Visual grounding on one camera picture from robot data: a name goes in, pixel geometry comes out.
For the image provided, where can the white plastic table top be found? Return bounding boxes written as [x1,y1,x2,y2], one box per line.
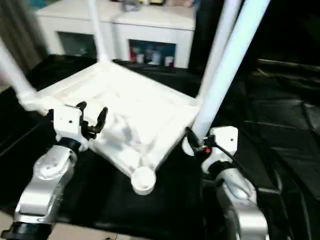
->
[18,61,201,196]

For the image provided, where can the white plastic table leg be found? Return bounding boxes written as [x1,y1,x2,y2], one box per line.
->
[0,37,36,111]
[196,0,242,103]
[87,0,113,66]
[181,0,272,156]

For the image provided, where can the black work mat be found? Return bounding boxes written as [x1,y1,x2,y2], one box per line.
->
[0,53,320,236]

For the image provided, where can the grey curtain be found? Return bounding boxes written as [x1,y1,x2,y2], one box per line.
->
[0,0,50,73]

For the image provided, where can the white glass-door cabinet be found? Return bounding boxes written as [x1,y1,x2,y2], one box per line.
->
[34,0,197,70]

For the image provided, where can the dark patterned ornament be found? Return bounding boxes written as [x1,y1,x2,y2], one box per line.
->
[121,0,144,12]

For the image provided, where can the black cabinet with gold label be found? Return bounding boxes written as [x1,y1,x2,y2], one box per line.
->
[188,0,320,73]

